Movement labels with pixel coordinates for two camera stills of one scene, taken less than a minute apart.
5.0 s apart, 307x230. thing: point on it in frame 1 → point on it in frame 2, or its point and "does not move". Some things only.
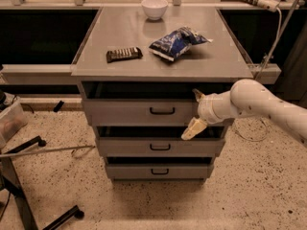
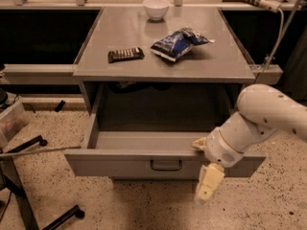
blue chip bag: x=173 y=44 does not move
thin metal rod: x=8 y=154 does not move
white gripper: x=203 y=110 → x=220 y=151
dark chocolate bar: x=124 y=54 does not move
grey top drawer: x=139 y=112 → x=147 y=153
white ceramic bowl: x=154 y=8 does not move
